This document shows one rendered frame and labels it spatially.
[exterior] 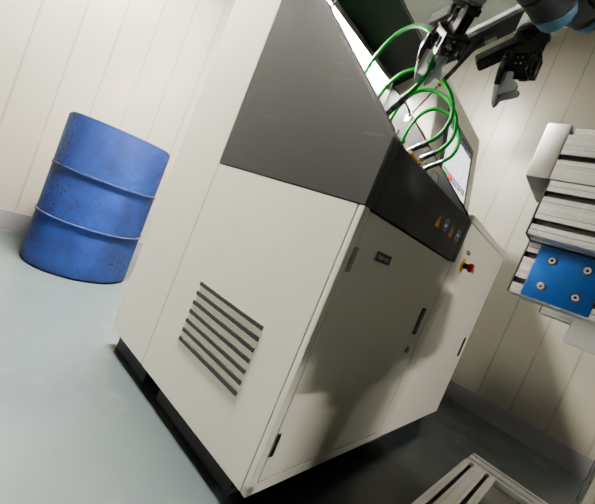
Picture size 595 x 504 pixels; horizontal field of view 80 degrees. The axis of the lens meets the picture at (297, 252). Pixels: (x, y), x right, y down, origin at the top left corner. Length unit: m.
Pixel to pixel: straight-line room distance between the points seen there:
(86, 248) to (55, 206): 0.25
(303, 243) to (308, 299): 0.14
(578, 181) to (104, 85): 2.69
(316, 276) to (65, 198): 1.59
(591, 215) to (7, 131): 2.74
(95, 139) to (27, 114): 0.76
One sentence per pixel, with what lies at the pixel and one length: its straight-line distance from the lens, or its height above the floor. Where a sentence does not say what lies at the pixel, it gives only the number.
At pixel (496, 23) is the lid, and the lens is 1.74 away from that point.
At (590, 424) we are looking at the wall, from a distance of 2.77.
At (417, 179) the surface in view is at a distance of 0.96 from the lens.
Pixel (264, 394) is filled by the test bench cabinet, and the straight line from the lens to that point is 0.90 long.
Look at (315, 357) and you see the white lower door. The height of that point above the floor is 0.43.
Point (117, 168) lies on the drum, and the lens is 2.08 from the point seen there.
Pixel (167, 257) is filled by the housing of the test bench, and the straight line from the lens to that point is 1.29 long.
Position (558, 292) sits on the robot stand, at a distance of 0.67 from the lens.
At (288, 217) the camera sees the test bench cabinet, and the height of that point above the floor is 0.71.
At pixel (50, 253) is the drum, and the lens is 2.19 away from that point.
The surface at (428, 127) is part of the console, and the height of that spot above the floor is 1.29.
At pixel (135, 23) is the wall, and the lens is 3.00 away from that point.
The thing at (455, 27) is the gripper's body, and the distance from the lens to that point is 1.06.
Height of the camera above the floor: 0.69
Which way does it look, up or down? 3 degrees down
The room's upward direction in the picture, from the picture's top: 22 degrees clockwise
